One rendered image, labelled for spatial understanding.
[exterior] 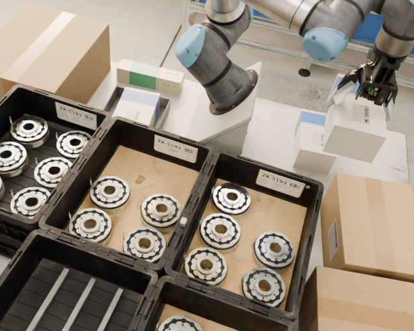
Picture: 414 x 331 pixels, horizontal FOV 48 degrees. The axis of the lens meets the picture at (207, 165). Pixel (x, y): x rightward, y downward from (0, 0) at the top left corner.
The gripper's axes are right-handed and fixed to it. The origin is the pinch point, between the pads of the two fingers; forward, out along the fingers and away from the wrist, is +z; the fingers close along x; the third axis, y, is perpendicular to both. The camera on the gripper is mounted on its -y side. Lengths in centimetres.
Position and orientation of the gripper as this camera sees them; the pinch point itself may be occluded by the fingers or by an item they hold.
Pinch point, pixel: (357, 111)
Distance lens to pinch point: 120.8
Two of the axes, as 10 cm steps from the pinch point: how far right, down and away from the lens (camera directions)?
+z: -1.2, 6.5, 7.5
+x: 9.7, 2.5, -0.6
